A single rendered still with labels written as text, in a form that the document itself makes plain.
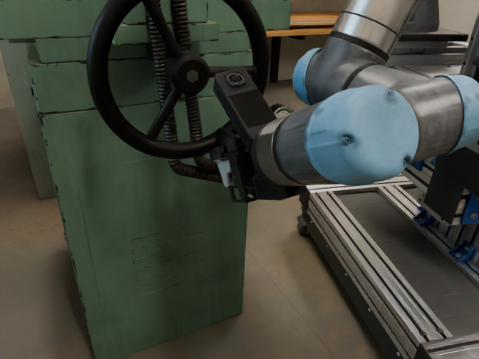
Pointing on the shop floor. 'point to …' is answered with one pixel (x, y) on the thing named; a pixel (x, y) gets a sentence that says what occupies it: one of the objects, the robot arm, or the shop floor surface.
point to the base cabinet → (145, 230)
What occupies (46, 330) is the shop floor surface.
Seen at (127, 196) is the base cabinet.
